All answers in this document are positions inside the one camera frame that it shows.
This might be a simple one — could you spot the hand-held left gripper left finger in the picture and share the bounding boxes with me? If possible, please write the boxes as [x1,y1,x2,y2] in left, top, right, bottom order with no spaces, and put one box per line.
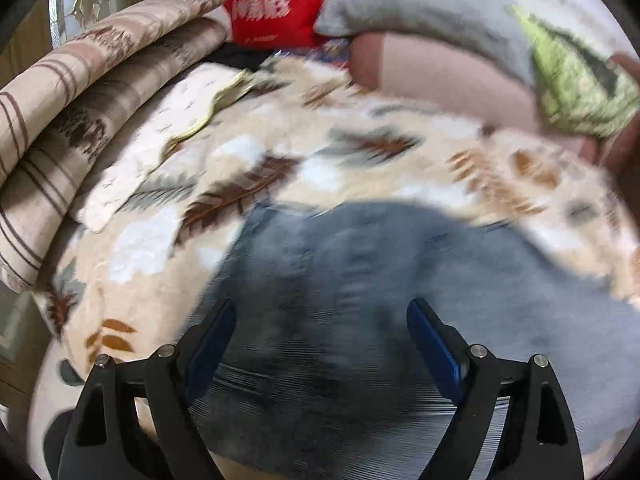
[57,299,238,480]

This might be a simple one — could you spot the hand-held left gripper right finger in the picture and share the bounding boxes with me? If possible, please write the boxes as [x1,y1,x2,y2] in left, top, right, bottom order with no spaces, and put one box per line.
[406,298,586,480]

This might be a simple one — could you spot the grey corduroy pants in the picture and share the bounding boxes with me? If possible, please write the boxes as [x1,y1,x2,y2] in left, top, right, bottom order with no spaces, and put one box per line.
[187,200,640,466]

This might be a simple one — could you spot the cream quilted cloth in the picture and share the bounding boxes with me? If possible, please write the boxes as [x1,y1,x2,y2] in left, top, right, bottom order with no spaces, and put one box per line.
[70,62,271,233]

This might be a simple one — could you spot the leaf print fleece blanket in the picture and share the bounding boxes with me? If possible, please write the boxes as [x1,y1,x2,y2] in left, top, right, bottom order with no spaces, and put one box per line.
[27,55,640,476]

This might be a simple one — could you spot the striped beige folded quilt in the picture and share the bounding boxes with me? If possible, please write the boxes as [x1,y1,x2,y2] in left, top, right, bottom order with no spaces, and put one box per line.
[0,0,233,293]

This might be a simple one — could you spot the pink bed sheet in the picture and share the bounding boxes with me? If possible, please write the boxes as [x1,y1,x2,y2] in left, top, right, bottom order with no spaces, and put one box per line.
[347,32,640,181]

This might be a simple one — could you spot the green patterned cloth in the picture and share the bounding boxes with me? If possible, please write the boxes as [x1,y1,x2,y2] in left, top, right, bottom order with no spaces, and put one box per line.
[505,5,640,141]

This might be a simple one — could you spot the grey pillow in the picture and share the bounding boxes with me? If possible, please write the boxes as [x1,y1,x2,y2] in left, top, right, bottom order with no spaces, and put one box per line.
[314,0,616,91]

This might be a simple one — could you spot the red bag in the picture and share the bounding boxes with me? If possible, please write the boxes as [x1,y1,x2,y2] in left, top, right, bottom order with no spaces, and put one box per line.
[220,0,336,51]

